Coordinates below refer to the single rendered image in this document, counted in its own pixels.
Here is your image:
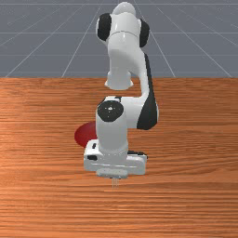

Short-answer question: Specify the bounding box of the red plate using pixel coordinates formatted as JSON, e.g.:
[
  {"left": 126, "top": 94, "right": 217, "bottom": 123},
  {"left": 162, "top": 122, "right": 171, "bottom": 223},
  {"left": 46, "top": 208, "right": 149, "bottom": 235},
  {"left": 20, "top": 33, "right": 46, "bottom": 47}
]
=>
[{"left": 73, "top": 121, "right": 98, "bottom": 149}]

